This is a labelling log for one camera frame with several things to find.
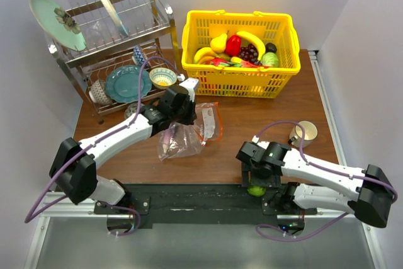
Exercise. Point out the teal scalloped plate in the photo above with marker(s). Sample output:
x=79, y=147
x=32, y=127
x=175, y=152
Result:
x=125, y=84

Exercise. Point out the cream and blue plate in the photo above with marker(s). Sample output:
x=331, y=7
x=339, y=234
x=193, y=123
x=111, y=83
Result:
x=115, y=17

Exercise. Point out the purple eggplant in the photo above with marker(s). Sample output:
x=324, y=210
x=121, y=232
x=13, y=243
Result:
x=168, y=135

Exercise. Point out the long yellow banana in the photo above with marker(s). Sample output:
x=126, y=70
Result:
x=253, y=39

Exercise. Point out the dark purple grapes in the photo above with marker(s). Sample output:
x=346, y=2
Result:
x=249, y=53

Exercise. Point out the mint green floral plate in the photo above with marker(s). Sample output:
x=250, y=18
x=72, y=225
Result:
x=58, y=23

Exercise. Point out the yellow plastic basket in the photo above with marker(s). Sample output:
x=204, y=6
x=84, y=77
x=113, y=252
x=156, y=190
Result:
x=240, y=80

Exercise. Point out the steel two-tier dish rack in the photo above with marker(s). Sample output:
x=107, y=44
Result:
x=107, y=49

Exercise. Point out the green cabbage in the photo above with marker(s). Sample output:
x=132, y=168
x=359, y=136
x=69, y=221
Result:
x=270, y=59

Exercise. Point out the cream mug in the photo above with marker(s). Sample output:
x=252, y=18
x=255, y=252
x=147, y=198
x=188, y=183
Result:
x=303, y=137

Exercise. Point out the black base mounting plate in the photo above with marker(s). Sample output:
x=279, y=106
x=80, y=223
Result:
x=205, y=204

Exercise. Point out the clear orange zip bag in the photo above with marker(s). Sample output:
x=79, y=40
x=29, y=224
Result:
x=191, y=139

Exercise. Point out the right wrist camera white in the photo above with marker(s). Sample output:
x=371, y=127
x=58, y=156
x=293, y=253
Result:
x=255, y=139

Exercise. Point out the red dragon fruit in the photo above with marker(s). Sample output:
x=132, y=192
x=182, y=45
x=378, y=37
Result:
x=218, y=62

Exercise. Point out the dark avocado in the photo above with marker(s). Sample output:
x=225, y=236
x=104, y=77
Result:
x=271, y=48

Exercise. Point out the watermelon slice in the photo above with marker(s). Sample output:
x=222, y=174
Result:
x=247, y=64

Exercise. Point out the red bell pepper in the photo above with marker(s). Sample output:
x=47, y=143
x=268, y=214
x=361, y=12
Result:
x=233, y=46

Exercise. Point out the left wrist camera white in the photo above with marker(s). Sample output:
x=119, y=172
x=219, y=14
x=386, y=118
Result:
x=191, y=85

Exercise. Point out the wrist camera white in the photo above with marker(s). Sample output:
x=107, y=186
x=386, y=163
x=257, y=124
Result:
x=255, y=139
x=191, y=85

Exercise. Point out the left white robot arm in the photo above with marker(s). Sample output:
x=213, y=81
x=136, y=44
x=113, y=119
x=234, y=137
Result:
x=75, y=166

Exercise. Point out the yellow interior patterned bowl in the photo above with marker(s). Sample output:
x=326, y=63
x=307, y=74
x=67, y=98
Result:
x=162, y=78

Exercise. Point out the small green lime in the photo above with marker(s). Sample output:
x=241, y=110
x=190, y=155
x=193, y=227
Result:
x=256, y=191

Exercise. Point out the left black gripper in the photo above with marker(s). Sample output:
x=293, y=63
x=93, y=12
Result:
x=189, y=120

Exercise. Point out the blue zigzag patterned cup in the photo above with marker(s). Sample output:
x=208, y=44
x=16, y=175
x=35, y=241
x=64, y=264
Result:
x=139, y=57

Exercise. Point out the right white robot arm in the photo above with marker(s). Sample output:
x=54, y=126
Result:
x=303, y=182

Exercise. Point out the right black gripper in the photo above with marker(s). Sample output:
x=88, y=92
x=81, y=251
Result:
x=271, y=181

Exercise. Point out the yellow pear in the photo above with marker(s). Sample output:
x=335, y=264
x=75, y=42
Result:
x=218, y=44

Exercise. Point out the yellow banana bunch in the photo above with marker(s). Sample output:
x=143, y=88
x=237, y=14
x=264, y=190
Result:
x=207, y=52

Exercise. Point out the black white leaf bowl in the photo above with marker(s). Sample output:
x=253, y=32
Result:
x=132, y=111

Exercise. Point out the patterned cup on rack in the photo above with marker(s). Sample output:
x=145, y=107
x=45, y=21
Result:
x=97, y=93

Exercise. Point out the corn cob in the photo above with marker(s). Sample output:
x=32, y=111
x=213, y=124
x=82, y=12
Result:
x=236, y=61

